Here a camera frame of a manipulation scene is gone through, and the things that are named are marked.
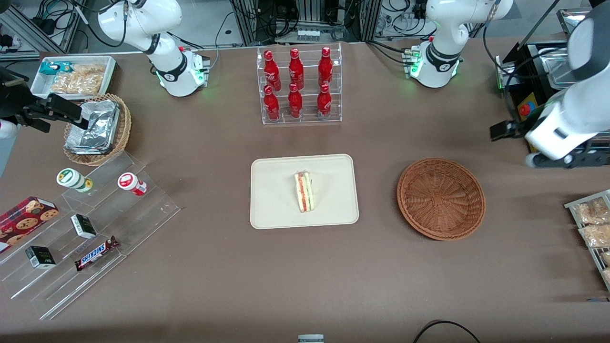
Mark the small grey device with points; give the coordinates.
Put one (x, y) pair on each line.
(310, 339)

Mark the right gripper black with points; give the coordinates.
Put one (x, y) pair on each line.
(13, 101)

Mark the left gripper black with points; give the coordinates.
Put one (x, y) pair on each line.
(518, 127)

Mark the teal snack packet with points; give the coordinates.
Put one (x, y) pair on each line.
(50, 67)

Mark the clear acrylic bottle rack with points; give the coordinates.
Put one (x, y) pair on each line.
(310, 52)

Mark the white power strip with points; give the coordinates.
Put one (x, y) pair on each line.
(308, 35)

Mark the brown round wicker basket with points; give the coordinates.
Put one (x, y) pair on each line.
(441, 200)

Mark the red lid white cup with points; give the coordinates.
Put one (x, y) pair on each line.
(129, 182)

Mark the clear bag of chips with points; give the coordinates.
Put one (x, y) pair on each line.
(90, 72)
(71, 85)

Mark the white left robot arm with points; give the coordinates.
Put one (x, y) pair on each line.
(443, 62)

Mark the steel warmer pan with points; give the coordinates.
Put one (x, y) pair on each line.
(555, 66)

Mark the red tartan cookie box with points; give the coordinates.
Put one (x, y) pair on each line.
(24, 221)

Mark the light wicker basket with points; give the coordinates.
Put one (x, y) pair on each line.
(121, 138)

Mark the green lid white cup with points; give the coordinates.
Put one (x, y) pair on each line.
(71, 178)

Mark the black food warmer machine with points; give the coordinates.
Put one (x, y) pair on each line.
(530, 66)

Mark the foil food container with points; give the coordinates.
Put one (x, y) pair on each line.
(102, 116)
(86, 143)

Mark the triangle sandwich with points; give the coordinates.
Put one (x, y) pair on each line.
(304, 193)

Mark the clear acrylic stepped shelf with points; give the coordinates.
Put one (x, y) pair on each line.
(143, 214)

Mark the metal equipment rack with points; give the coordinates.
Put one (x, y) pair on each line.
(248, 19)

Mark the snickers chocolate bar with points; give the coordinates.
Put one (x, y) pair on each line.
(95, 253)

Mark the cream rectangular tray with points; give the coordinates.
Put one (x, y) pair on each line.
(276, 205)

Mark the clear bag of fried snacks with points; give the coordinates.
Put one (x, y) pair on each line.
(606, 258)
(593, 212)
(598, 236)

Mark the aluminium frame rail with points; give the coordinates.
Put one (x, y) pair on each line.
(24, 28)

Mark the red cola bottle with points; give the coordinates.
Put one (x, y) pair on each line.
(324, 102)
(325, 66)
(271, 105)
(271, 71)
(295, 102)
(296, 69)

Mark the white plastic bin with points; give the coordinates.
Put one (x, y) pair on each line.
(40, 85)

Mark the small black box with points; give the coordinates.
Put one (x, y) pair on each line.
(40, 257)
(83, 226)

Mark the grey snack display tray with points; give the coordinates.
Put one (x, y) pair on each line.
(591, 252)

